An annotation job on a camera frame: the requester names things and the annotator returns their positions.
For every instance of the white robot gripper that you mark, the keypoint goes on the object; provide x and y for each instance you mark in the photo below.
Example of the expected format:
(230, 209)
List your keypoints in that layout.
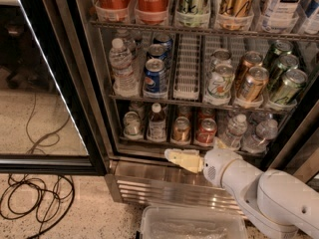
(219, 165)

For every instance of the orange soda can front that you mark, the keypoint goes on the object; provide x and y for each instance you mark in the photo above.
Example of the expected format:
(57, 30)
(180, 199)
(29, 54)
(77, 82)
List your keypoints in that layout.
(181, 129)

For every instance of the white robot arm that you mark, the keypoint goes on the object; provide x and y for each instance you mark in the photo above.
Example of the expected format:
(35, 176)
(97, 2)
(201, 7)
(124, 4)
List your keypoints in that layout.
(276, 203)

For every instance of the red soda can front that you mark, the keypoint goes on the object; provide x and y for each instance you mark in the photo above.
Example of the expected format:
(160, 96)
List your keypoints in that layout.
(206, 131)

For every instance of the red can behind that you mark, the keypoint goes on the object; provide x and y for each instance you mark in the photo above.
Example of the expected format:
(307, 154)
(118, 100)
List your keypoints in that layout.
(205, 113)

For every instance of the clear water bottle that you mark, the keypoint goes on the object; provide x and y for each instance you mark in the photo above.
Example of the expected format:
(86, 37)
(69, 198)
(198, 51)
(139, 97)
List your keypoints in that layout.
(256, 140)
(234, 131)

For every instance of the orange can behind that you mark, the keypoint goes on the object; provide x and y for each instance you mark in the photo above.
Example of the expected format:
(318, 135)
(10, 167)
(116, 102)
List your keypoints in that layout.
(184, 111)

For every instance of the white green can front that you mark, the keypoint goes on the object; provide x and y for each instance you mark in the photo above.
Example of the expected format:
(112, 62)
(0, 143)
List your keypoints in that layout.
(220, 81)

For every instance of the white can bottom left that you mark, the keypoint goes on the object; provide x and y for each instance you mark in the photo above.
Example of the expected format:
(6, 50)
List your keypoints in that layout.
(132, 124)

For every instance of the gold can front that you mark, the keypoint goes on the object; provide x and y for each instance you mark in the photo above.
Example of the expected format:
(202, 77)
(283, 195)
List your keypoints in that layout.
(253, 83)

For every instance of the gold can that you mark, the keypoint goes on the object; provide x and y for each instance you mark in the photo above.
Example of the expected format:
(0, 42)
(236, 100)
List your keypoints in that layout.
(248, 60)
(253, 83)

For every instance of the blue Pepsi can front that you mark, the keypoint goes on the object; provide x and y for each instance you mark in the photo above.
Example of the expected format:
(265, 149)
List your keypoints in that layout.
(155, 76)

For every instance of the blue pepsi can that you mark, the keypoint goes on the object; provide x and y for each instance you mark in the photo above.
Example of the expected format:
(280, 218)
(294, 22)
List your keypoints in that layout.
(157, 51)
(165, 40)
(155, 76)

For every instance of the white can behind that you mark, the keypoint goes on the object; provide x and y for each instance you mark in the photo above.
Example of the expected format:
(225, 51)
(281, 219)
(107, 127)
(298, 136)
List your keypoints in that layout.
(219, 56)

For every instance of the gold can behind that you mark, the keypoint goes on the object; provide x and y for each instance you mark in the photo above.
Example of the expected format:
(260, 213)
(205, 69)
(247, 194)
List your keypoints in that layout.
(248, 60)

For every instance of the clear water bottle middle shelf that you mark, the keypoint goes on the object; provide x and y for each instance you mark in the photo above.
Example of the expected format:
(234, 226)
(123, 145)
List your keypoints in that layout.
(121, 60)

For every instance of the empty white shelf tray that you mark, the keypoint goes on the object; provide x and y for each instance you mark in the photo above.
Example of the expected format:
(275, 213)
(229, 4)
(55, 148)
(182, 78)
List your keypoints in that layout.
(187, 73)

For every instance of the blue Pepsi can middle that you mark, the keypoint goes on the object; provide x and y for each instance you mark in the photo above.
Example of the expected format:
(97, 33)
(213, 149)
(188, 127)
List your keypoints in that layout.
(157, 51)

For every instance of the green can middle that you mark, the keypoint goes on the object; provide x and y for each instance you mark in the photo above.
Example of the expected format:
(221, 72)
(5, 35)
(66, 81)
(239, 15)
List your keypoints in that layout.
(282, 64)

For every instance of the blue Pepsi can back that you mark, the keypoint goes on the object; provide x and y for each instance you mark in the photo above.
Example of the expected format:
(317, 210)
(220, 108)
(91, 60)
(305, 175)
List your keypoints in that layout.
(165, 40)

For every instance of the green can back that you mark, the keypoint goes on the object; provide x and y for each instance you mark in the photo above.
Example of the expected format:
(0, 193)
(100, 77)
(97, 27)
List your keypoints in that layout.
(277, 48)

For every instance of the green bottles top shelf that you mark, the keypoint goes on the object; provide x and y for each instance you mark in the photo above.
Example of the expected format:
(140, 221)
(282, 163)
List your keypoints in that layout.
(192, 13)

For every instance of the gold bottles top shelf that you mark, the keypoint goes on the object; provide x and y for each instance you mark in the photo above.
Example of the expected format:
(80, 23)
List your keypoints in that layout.
(234, 15)

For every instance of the glass fridge door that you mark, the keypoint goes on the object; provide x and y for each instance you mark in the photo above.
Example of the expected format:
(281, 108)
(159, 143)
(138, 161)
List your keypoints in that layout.
(47, 121)

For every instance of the brown juice bottle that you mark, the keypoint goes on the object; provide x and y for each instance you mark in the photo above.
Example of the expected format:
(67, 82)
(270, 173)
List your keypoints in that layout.
(157, 131)

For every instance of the clear water bottle bottom right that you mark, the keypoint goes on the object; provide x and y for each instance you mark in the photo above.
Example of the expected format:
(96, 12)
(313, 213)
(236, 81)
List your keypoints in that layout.
(256, 140)

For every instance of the clear plastic bin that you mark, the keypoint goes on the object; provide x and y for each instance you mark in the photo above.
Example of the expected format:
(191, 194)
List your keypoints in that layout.
(170, 222)

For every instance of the white label bottle top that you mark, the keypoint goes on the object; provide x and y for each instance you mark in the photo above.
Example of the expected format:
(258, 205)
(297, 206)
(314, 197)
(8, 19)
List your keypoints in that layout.
(278, 16)

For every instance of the red Coca-Cola bottle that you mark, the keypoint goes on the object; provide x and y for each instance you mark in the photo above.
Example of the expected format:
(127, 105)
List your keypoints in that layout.
(152, 12)

